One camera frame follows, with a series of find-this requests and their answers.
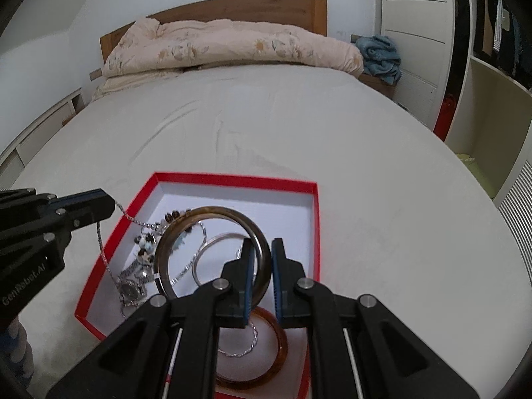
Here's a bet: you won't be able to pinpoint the black white bead bracelet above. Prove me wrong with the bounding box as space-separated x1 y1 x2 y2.
134 208 197 263

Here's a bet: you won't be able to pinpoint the silver chain necklace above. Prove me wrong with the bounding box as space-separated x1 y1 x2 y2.
95 201 259 358

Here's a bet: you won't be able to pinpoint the amber resin bangle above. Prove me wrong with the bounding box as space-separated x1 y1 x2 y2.
215 307 289 391

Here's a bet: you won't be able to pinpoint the dark brown bangle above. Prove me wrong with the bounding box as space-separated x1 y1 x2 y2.
154 206 273 309

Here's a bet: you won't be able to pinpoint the thin silver bangle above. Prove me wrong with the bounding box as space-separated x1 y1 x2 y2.
191 232 246 286

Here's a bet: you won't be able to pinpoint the silver watch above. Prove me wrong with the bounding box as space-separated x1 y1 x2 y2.
117 260 154 318

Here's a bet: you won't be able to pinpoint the red jewelry box tray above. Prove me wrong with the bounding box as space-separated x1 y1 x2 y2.
74 172 320 398

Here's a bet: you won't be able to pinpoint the blue gloved left hand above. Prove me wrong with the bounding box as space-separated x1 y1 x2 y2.
0 318 34 388

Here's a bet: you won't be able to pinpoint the white low cabinet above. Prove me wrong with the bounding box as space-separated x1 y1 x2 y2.
1 88 85 190

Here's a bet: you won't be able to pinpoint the cream pillow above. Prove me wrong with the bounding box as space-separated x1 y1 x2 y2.
92 68 184 101

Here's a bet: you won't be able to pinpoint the white bed sheet mattress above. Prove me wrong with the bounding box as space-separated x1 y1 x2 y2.
15 65 531 398

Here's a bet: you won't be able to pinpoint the pink floral duvet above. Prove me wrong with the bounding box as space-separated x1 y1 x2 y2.
103 17 363 77

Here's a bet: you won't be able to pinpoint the red object by wardrobe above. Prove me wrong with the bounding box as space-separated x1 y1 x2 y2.
434 95 457 141

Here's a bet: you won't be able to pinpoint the wooden nightstand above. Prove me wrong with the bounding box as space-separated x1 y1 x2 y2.
359 74 395 99

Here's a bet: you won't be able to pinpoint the open shelf unit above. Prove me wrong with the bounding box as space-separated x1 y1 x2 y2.
445 0 531 204

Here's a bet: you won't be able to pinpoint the blue towel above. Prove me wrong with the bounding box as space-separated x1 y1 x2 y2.
355 35 401 85

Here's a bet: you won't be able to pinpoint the wooden headboard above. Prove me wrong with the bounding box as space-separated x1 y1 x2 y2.
99 0 329 62

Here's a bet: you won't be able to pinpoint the white wardrobe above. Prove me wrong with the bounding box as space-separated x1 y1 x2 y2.
380 0 456 130

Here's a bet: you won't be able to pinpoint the hanging clothes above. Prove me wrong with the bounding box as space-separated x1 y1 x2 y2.
473 0 531 90

